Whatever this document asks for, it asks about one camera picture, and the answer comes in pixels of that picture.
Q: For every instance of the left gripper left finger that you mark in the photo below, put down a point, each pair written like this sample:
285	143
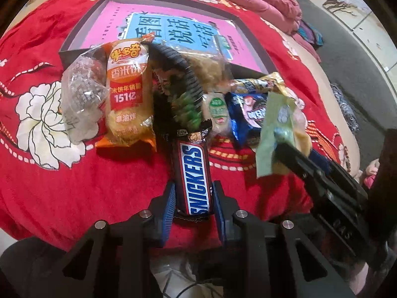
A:
147	229

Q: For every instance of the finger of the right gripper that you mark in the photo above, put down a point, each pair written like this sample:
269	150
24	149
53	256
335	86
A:
294	160

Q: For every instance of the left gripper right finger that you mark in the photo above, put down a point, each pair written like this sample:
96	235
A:
243	237

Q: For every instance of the light green snack packet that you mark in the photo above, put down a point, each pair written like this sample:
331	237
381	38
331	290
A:
284	122

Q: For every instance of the Snickers chocolate bar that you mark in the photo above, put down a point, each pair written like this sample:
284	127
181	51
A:
192	172

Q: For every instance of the green pea snack packet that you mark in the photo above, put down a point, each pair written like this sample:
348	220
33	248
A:
179	83

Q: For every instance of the clear candy packet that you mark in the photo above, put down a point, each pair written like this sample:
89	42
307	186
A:
83	92

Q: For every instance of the blue Oreo cookie packet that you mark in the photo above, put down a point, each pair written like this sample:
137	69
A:
247	112

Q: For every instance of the yellow cartoon snack packet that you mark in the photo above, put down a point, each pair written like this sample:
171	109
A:
272	82

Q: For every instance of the patterned grey pillow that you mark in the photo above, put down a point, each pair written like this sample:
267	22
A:
346	109

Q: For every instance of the small white green packet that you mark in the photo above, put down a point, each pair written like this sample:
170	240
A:
214	107

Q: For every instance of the red floral blanket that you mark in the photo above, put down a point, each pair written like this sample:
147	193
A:
54	190

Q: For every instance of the grey padded headboard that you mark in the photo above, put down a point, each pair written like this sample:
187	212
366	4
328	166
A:
351	69

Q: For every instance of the clear bag of crackers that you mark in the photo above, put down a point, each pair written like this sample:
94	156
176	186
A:
213	72

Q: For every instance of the blue purple folded clothes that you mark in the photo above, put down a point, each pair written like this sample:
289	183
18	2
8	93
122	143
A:
310	34

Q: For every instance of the grey shallow box tray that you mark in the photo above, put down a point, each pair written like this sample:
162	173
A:
71	46

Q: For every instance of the orange rice cracker packet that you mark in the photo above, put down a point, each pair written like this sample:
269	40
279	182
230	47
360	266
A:
129	111

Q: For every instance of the pink and blue book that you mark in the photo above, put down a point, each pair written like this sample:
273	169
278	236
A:
177	27

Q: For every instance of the floral wall painting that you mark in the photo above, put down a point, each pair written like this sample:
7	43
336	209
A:
350	12

